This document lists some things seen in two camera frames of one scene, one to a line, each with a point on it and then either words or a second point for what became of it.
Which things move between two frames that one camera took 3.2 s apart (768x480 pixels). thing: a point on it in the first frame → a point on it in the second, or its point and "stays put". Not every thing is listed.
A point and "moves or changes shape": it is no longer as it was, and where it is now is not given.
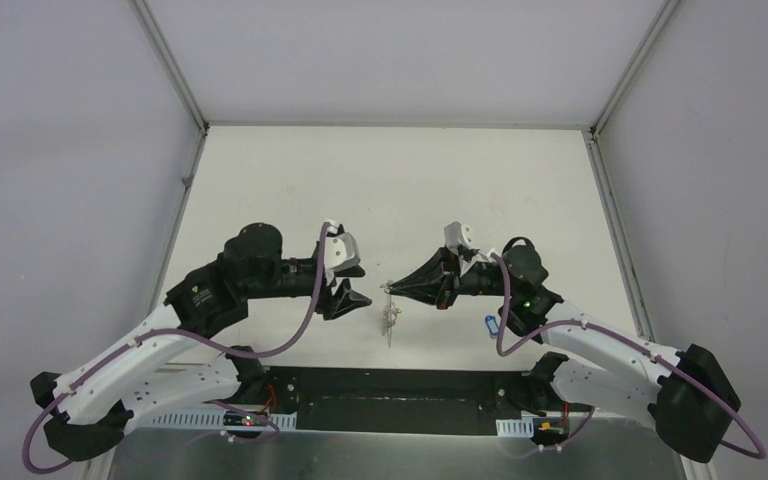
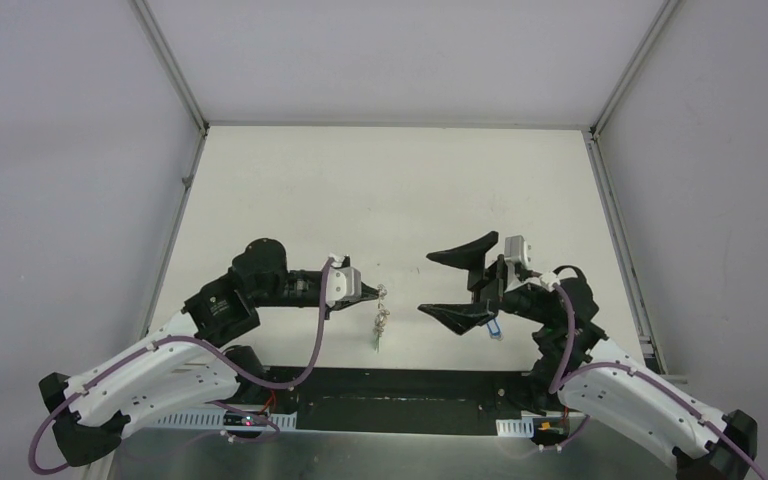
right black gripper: [428, 283] → [459, 317]
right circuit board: [549, 430] stays put
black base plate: [375, 401] stays put
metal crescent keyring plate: [390, 312] moves or changes shape
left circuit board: [243, 419] stays put
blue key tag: [492, 326] stays put
